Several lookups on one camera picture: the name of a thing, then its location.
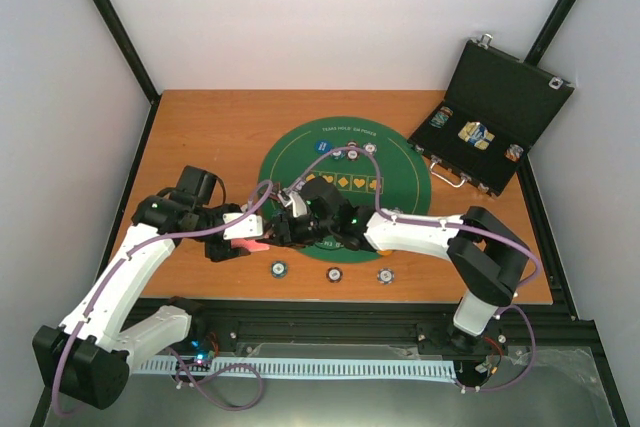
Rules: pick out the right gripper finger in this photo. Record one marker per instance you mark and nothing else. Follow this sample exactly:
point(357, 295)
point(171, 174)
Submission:
point(281, 240)
point(279, 222)

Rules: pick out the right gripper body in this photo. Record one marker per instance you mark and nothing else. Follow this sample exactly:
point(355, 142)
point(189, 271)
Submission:
point(320, 228)

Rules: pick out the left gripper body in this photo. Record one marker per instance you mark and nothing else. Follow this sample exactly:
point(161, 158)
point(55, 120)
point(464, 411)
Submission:
point(218, 253)

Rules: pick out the red-backed playing card deck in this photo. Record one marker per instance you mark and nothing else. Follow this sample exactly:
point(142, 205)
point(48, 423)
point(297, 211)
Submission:
point(248, 247)

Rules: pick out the black red poker chip stack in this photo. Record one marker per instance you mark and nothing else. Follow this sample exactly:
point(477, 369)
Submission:
point(334, 275)

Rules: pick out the black red chip top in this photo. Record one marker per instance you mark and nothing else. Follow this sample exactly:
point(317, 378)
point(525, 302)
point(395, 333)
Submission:
point(352, 153)

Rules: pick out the light blue chip top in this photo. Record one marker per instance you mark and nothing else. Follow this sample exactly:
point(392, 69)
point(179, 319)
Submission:
point(370, 148)

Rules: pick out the light blue poker chip stack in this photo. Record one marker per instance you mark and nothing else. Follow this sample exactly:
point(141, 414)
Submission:
point(385, 276)

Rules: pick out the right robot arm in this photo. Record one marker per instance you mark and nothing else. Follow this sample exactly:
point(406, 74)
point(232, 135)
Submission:
point(488, 257)

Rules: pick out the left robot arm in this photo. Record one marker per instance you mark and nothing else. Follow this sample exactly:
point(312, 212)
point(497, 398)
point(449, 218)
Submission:
point(90, 355)

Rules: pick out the round green poker mat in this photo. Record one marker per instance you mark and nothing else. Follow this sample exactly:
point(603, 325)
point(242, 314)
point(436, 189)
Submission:
point(405, 179)

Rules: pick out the blue small blind button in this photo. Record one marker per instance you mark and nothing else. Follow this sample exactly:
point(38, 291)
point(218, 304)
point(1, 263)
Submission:
point(322, 146)

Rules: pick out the chips in case left slot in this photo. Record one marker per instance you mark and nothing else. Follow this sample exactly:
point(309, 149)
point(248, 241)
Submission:
point(441, 117)

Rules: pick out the chips in case slot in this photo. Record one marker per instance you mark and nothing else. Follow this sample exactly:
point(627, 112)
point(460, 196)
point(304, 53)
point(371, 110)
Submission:
point(514, 153)
point(441, 117)

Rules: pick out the blue card deck in case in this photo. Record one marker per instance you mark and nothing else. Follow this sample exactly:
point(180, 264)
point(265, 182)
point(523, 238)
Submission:
point(477, 135)

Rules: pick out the chips in case right slot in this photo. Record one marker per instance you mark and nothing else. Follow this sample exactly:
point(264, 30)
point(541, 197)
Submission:
point(514, 153)

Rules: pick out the black poker case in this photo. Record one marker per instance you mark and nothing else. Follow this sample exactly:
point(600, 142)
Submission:
point(514, 100)

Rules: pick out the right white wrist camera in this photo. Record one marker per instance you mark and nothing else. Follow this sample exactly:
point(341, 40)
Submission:
point(293, 203)

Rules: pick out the light blue cable duct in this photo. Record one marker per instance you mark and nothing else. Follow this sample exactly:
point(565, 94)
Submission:
point(325, 369)

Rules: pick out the black aluminium frame rail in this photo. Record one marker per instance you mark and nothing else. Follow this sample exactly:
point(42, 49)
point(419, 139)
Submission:
point(237, 323)

